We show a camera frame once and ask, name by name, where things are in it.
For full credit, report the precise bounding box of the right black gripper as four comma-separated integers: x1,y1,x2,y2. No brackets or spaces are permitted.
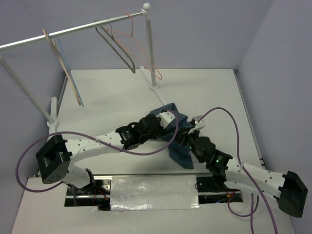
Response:
172,126,204,163

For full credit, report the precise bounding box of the blue t shirt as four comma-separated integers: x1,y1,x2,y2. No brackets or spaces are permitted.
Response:
150,103,194,169

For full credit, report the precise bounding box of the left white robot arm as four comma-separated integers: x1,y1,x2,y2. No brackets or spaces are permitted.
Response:
36,114,169,194

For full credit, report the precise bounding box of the wooden hanger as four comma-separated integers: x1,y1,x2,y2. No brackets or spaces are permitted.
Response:
42,28,82,106

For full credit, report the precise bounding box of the grey plastic hanger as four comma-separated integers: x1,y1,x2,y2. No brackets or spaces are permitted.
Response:
95,23,136,74

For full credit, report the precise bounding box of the white clothes rack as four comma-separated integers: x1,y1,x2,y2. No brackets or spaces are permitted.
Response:
0,2,171,157

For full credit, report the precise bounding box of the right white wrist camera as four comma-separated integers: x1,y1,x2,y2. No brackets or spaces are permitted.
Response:
188,116,205,132

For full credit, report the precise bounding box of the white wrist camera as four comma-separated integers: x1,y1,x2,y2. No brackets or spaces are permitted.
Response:
188,116,205,132
156,111,176,129

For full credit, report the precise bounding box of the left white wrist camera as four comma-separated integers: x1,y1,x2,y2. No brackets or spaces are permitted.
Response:
156,111,176,129

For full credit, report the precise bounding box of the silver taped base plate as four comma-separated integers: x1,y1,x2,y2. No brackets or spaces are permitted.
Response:
64,175,243,212

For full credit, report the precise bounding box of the pink wire hanger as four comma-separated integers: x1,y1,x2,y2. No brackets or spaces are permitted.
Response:
104,13,163,83

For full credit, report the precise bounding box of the blue wire hanger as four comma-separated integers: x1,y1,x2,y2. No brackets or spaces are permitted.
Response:
48,37,84,107

